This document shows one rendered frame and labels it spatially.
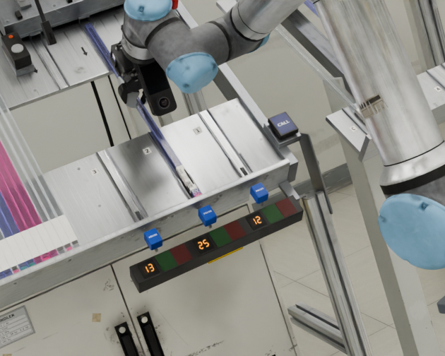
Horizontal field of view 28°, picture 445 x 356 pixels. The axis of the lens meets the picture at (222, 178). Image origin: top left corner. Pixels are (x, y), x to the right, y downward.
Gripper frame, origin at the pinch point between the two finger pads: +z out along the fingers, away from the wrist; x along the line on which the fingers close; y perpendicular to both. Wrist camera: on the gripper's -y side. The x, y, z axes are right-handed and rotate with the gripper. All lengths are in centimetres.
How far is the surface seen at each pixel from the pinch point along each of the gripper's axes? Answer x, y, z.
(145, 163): 5.0, -12.7, -2.2
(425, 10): -92, 10, 32
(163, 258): 11.0, -32.2, -6.3
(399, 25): -175, 66, 169
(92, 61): 3.1, 15.1, 5.0
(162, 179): 3.7, -17.3, -3.4
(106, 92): -36, 80, 159
